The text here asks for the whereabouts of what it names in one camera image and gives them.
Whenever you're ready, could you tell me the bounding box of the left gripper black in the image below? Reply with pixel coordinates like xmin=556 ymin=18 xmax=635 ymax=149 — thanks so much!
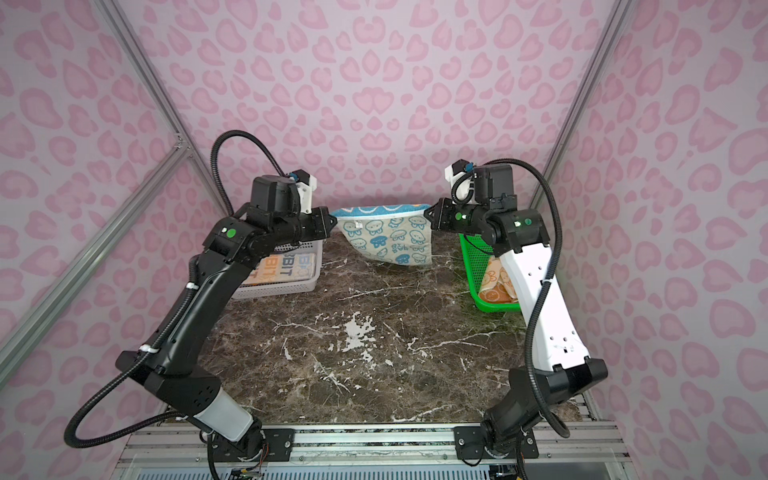
xmin=272 ymin=205 xmax=339 ymax=251

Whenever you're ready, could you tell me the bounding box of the blue bunny print towel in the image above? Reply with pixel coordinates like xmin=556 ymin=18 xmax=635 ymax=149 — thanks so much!
xmin=333 ymin=204 xmax=432 ymax=266

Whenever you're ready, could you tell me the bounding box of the white perforated plastic basket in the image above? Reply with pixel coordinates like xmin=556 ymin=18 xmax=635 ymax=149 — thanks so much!
xmin=233 ymin=241 xmax=323 ymax=300

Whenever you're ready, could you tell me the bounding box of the green plastic basket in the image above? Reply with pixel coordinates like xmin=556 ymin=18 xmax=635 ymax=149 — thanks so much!
xmin=459 ymin=235 xmax=520 ymax=313

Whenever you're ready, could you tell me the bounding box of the rabbit print towel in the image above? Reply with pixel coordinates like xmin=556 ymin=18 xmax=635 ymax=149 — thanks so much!
xmin=243 ymin=252 xmax=317 ymax=286

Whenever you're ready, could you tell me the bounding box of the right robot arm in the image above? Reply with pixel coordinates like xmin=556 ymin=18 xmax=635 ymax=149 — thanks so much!
xmin=424 ymin=158 xmax=608 ymax=460

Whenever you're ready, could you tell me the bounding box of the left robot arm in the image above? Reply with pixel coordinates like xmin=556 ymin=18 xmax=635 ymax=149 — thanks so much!
xmin=115 ymin=170 xmax=337 ymax=457

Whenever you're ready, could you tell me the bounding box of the orange patterned towel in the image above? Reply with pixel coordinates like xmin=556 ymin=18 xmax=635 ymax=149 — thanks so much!
xmin=478 ymin=256 xmax=518 ymax=305

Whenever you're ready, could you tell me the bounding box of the left diagonal aluminium strut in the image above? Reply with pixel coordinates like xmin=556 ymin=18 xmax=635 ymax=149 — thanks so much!
xmin=1 ymin=141 xmax=189 ymax=385

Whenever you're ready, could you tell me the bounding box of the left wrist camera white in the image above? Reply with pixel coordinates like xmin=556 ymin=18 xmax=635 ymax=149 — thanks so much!
xmin=289 ymin=169 xmax=317 ymax=214

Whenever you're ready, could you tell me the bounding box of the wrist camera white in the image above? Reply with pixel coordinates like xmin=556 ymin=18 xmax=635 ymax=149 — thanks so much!
xmin=444 ymin=159 xmax=475 ymax=199
xmin=289 ymin=169 xmax=317 ymax=214

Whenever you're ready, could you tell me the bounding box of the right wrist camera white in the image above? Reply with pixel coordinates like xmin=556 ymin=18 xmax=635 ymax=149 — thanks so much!
xmin=444 ymin=159 xmax=475 ymax=199

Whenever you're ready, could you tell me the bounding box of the left corner aluminium post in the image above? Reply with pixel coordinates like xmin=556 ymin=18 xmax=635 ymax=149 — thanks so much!
xmin=93 ymin=0 xmax=226 ymax=216

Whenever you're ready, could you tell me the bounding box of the corner aluminium post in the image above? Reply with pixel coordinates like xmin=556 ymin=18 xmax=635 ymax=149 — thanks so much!
xmin=93 ymin=0 xmax=226 ymax=216
xmin=542 ymin=0 xmax=637 ymax=187

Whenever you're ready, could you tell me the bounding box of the right corner aluminium post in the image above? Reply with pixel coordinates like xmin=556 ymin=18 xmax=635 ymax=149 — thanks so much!
xmin=542 ymin=0 xmax=637 ymax=187

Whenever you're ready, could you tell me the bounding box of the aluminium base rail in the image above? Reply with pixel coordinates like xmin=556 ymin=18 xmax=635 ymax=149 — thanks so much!
xmin=111 ymin=421 xmax=639 ymax=479

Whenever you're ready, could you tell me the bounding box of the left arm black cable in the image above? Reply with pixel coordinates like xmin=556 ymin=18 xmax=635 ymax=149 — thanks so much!
xmin=63 ymin=130 xmax=289 ymax=450

